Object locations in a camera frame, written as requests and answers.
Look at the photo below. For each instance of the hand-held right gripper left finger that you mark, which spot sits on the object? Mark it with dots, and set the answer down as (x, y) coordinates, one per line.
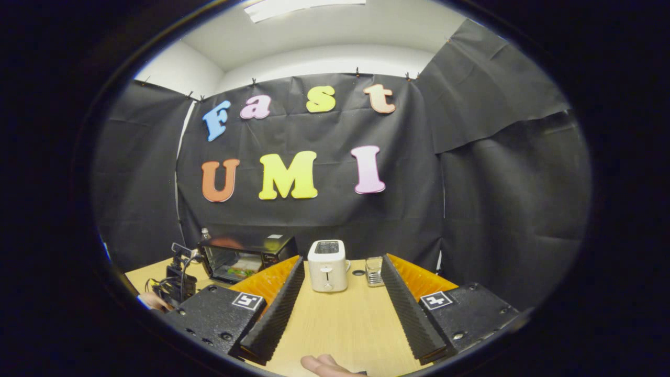
(277, 317)

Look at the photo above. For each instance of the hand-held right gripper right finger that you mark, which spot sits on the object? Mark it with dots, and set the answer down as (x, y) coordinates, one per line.
(411, 314)

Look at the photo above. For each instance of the black electric oven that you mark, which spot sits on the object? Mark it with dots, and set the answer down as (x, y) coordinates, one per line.
(272, 256)

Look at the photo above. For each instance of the clear plastic water bottle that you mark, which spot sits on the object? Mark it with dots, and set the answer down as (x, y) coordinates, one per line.
(205, 234)

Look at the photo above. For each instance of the white toaster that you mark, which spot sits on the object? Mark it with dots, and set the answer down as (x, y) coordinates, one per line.
(327, 272)

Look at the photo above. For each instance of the ceiling light panel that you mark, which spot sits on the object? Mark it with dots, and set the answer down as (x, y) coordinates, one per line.
(293, 8)

